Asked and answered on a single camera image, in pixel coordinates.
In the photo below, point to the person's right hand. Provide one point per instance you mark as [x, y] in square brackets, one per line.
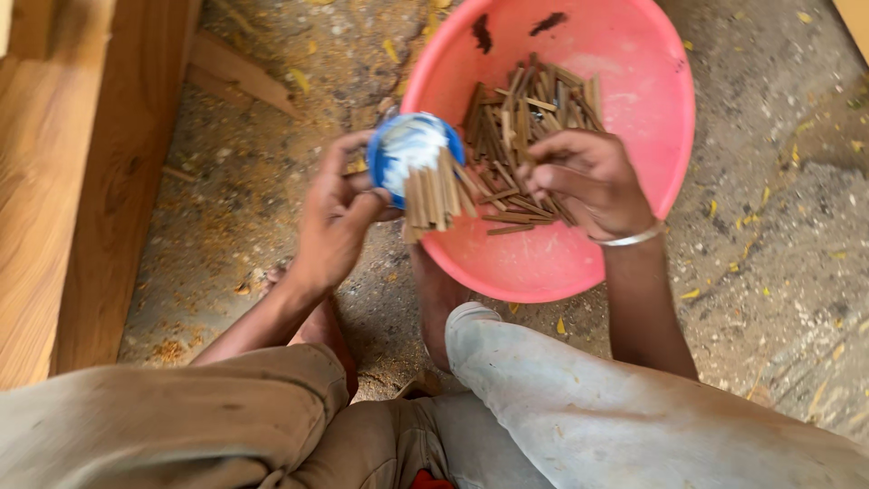
[597, 183]

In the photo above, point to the bundle of wooden sticks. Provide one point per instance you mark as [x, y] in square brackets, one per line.
[431, 200]

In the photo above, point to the scrap wooden plank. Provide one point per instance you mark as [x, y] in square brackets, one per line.
[237, 75]

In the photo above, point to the person's trousers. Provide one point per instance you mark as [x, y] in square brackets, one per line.
[611, 434]

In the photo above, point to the red cloth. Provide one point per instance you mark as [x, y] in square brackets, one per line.
[430, 480]

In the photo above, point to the person's right foot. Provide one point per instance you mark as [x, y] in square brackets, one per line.
[434, 299]

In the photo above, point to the light wooden board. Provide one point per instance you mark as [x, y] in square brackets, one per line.
[854, 24]

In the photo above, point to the pink plastic basin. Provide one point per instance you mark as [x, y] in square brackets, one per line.
[611, 102]

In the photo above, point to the large wooden furniture panel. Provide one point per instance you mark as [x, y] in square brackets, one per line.
[74, 176]

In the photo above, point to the person's right fingers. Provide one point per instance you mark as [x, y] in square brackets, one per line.
[546, 170]

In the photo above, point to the person's foot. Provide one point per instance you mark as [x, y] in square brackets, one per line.
[434, 299]
[329, 333]

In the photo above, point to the person's left hand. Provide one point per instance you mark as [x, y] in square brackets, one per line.
[332, 224]

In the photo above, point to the blue and white glue tub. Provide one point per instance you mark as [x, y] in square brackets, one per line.
[411, 146]

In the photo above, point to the person's left foot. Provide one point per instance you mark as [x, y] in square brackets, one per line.
[329, 333]

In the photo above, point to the loose pile of wooden sticks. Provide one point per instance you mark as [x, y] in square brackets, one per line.
[516, 115]

